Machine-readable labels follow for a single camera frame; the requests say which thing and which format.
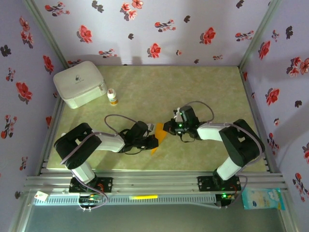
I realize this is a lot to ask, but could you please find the orange paper sheet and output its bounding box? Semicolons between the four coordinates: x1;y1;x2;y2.
151;122;169;157

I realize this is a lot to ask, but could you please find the white pill bottle orange label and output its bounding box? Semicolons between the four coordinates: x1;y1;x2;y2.
107;88;119;106

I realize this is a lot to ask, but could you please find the yellow sticker strip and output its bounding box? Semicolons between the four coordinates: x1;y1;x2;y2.
129;195;159;200

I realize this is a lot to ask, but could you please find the white zippered pouch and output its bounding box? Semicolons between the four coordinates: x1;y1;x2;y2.
53;60;108;110

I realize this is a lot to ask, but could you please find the blue wet wipes pack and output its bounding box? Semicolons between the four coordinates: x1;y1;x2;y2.
241;188;286;211

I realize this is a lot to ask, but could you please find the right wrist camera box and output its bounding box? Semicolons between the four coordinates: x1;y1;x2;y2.
173;107;183;123

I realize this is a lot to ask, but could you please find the grey right arm cable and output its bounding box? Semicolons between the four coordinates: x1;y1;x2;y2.
185;101;264;210

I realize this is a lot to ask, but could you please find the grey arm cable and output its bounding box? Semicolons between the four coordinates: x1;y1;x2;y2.
185;101;264;210
59;115;140;212

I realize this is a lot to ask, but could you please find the grey left arm cable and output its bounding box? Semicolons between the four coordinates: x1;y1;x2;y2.
59;115;140;212

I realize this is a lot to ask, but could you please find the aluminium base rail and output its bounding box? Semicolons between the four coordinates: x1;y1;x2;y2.
24;170;289;194

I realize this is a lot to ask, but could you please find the grey slotted cable duct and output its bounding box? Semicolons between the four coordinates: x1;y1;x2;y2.
32;194;217;206

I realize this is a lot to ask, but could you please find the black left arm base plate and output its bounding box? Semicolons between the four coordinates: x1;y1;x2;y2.
69;177;113;193

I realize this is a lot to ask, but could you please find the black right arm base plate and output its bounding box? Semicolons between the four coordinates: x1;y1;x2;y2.
197;176;242;193

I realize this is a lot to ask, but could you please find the small circuit board with wires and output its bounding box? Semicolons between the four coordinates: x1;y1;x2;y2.
78;195;103;212
216;192;236;209

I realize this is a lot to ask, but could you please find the aluminium corner post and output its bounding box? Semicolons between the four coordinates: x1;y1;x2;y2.
23;0;69;70
239;0;282;70

